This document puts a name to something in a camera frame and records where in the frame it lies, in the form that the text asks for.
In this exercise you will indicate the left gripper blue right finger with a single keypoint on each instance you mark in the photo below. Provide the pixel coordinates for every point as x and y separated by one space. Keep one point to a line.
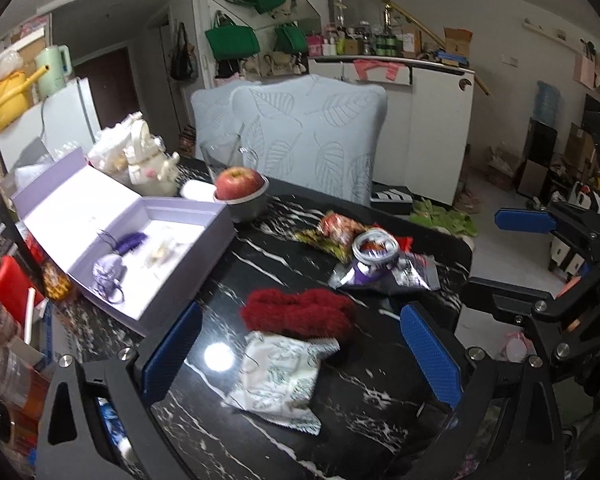
440 370

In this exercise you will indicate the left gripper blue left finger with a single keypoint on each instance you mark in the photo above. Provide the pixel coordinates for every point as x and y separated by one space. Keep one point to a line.
164 350

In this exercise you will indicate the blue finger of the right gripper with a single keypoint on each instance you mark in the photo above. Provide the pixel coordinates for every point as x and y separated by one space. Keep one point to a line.
524 220

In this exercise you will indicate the silver purple snack packet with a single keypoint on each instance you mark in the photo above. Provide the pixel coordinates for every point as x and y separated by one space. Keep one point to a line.
405 273

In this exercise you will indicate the small red snack packet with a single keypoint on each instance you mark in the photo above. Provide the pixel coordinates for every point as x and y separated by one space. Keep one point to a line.
405 243

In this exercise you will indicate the purple drawstring pouch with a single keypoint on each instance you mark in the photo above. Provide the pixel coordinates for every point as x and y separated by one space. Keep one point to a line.
108 270

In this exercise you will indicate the leaf print cloth bag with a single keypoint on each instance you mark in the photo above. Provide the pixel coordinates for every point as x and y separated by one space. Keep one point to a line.
277 379

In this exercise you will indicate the red fuzzy knit item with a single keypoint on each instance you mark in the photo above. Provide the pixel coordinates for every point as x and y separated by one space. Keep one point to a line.
314 313

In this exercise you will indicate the red brown snack packet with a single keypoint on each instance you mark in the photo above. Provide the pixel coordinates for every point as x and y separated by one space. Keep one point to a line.
334 235

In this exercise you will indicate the clear plastic snack bag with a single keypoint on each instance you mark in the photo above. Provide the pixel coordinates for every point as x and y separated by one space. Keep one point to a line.
168 252

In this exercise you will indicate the green slippers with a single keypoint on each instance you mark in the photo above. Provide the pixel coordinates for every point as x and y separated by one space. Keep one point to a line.
431 216

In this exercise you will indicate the lavender gift box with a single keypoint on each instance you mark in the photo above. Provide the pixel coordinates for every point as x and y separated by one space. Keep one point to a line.
70 202

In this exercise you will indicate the white cabinet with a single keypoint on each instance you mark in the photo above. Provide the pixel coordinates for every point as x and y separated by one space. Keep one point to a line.
422 142

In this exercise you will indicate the red canister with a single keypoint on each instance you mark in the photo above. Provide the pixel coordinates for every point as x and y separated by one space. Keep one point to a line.
14 289

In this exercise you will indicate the grey metal bowl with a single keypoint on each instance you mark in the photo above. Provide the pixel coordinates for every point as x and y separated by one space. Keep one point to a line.
247 208

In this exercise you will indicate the white tissue roll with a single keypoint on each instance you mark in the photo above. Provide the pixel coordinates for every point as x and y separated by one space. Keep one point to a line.
198 190

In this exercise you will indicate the cream cartoon water bottle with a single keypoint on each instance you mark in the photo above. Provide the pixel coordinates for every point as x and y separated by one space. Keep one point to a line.
152 170

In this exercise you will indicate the red apple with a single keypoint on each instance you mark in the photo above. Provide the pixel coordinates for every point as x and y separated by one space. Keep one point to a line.
237 182

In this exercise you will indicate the leaf pattern chair cover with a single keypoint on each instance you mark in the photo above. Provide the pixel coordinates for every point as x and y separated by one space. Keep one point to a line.
310 131

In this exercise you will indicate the plastic bag of food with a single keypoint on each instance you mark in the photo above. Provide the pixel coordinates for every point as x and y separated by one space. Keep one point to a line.
107 154

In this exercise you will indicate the glass cup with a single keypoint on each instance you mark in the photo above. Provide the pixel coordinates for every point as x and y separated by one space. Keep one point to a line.
226 152

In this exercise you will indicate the white refrigerator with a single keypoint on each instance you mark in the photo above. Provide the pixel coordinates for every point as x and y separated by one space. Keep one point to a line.
67 118

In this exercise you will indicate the yellow pot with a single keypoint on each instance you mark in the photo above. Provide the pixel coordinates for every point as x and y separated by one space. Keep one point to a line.
14 99

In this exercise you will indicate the pale green kettle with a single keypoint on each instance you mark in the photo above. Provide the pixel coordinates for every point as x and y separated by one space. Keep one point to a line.
58 61

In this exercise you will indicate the green tote bag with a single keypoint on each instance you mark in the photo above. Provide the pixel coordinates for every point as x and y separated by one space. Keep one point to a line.
229 41

